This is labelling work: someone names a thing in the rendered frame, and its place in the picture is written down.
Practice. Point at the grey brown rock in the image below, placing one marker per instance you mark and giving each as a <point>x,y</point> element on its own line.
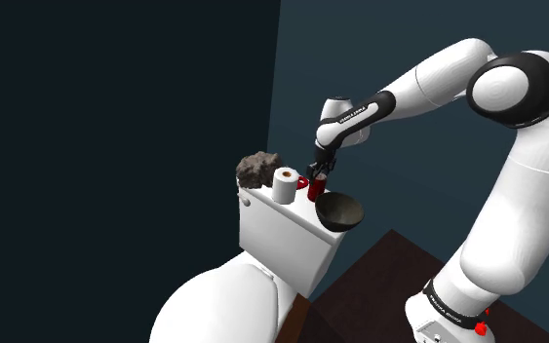
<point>257,168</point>

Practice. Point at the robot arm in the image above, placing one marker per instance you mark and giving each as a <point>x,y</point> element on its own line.
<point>530,190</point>

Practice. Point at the dark bowl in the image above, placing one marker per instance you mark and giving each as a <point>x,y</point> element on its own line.
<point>339,212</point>

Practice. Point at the red cylinder can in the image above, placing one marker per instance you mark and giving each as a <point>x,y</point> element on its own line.
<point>316,187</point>

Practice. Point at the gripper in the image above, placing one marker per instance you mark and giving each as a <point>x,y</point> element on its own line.
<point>320,161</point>

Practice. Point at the white toilet paper roll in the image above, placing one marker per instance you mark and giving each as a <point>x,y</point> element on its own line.
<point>285,185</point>

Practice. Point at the red white round object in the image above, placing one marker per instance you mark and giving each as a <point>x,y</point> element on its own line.
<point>302,182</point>

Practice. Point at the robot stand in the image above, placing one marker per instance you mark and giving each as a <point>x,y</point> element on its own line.
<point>374,294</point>

